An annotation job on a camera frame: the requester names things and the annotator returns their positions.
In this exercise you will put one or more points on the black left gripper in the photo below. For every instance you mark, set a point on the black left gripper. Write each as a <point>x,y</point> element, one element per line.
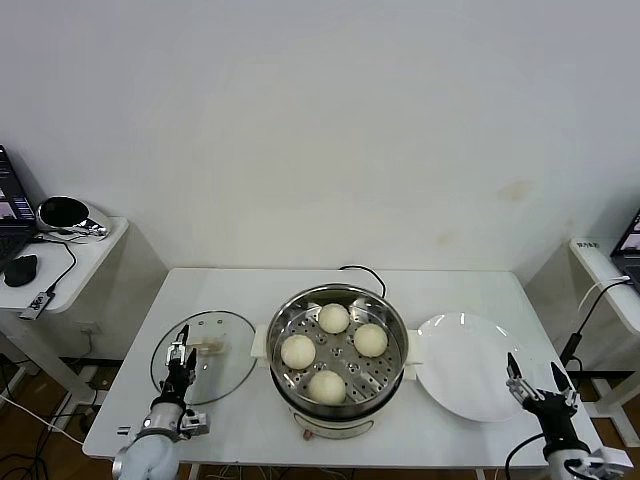
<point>176,382</point>

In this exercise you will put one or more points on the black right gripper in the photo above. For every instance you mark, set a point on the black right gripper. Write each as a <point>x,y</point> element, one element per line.
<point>552,417</point>

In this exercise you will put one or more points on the round glass pot lid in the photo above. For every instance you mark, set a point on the round glass pot lid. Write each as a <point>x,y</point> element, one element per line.
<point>225,370</point>

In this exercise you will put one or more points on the white steamed baozi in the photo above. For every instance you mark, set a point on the white steamed baozi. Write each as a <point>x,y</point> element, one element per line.
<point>298,351</point>
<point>327,387</point>
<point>334,317</point>
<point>371,340</point>

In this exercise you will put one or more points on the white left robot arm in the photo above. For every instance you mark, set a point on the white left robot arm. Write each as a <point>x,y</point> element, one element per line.
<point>150,457</point>

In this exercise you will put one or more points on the stainless steel steamer basket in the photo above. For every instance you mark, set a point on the stainless steel steamer basket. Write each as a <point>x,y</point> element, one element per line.
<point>387,320</point>

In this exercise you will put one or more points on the white round plate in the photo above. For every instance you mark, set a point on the white round plate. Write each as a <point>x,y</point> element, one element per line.
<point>465,360</point>

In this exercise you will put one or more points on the white side table with label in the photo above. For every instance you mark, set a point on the white side table with label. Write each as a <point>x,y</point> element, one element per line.
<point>597,272</point>

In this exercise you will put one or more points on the white printed label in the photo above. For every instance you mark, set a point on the white printed label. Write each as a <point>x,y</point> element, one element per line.
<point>587,245</point>

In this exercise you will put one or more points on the grey usb hub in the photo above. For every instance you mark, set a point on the grey usb hub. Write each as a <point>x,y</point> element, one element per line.
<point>36,305</point>

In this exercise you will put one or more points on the white side table with mouse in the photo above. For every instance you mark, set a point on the white side table with mouse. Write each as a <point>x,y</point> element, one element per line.
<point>50,265</point>

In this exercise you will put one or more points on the black laptop with purple screen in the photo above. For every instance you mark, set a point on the black laptop with purple screen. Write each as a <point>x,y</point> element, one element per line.
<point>631,245</point>

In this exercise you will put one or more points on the black computer mouse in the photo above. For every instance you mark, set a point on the black computer mouse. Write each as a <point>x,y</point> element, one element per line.
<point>20,270</point>

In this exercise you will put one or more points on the shiny chrome rounded device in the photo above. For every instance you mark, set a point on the shiny chrome rounded device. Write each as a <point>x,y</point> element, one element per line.
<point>60,212</point>

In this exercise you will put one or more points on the black laptop with lit screen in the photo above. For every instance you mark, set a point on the black laptop with lit screen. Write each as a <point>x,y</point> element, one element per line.
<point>10,200</point>

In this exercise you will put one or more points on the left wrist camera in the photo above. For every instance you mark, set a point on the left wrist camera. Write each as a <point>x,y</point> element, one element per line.
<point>196,424</point>

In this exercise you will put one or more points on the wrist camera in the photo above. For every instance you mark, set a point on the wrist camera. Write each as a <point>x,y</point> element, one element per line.
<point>607,457</point>
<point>196,424</point>

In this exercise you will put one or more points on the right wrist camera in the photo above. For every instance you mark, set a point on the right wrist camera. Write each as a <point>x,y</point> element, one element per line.
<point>607,457</point>

